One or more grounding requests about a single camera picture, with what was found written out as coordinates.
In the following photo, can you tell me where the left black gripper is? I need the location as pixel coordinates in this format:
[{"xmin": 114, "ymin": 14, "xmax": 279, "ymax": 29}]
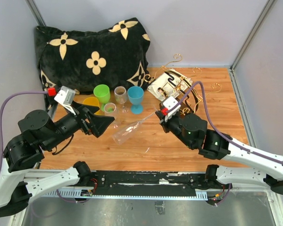
[{"xmin": 44, "ymin": 100, "xmax": 116, "ymax": 150}]

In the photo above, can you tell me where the tall clear champagne flute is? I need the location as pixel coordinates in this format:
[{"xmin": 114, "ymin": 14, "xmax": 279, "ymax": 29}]
[{"xmin": 111, "ymin": 105, "xmax": 158, "ymax": 145}]

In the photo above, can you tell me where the gold and black wine glass rack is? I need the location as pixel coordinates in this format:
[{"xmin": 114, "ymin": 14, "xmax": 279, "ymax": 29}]
[{"xmin": 143, "ymin": 53, "xmax": 222, "ymax": 118}]

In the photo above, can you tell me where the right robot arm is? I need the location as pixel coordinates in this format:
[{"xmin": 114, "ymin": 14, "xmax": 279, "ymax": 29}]
[{"xmin": 155, "ymin": 111, "xmax": 283, "ymax": 195}]

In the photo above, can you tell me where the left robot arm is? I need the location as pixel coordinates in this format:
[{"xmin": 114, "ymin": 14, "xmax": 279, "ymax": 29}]
[{"xmin": 0, "ymin": 103, "xmax": 115, "ymax": 218}]

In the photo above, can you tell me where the short clear wine glass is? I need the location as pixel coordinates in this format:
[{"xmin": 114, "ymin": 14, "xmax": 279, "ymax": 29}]
[{"xmin": 104, "ymin": 102, "xmax": 120, "ymax": 129}]

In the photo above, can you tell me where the yellow plastic goblet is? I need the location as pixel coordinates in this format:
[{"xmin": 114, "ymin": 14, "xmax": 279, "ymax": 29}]
[{"xmin": 83, "ymin": 97, "xmax": 104, "ymax": 116}]

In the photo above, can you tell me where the green plastic goblet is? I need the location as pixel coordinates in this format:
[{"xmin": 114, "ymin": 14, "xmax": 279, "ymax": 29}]
[{"xmin": 93, "ymin": 84, "xmax": 110, "ymax": 111}]

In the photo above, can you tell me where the brown tinted clear goblet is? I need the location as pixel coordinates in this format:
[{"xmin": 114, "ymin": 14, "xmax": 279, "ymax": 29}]
[{"xmin": 114, "ymin": 86, "xmax": 128, "ymax": 113}]

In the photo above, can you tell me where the folded cream cloth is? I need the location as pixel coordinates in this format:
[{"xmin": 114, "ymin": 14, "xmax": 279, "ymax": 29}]
[{"xmin": 147, "ymin": 69, "xmax": 192, "ymax": 101}]

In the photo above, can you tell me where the blue plastic goblet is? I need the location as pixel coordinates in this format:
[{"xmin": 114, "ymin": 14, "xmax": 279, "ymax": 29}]
[{"xmin": 127, "ymin": 86, "xmax": 144, "ymax": 114}]

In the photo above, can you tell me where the black floral plush pillow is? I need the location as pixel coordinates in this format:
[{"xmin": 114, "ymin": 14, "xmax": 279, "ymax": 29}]
[{"xmin": 34, "ymin": 17, "xmax": 150, "ymax": 95}]

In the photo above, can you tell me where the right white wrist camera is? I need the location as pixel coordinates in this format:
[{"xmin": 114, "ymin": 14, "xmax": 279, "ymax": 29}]
[{"xmin": 160, "ymin": 96, "xmax": 181, "ymax": 122}]

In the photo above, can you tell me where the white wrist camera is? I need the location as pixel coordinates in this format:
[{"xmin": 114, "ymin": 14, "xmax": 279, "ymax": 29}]
[
  {"xmin": 54, "ymin": 86, "xmax": 76, "ymax": 115},
  {"xmin": 160, "ymin": 96, "xmax": 181, "ymax": 122}
]

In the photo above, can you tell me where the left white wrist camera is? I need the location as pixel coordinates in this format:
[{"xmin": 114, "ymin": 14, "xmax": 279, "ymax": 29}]
[{"xmin": 54, "ymin": 86, "xmax": 76, "ymax": 115}]

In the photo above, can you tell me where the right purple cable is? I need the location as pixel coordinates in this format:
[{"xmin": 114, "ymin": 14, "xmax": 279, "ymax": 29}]
[{"xmin": 166, "ymin": 81, "xmax": 283, "ymax": 168}]

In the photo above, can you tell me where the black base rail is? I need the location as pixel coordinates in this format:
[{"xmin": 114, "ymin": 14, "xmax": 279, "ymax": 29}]
[{"xmin": 68, "ymin": 169, "xmax": 227, "ymax": 201}]

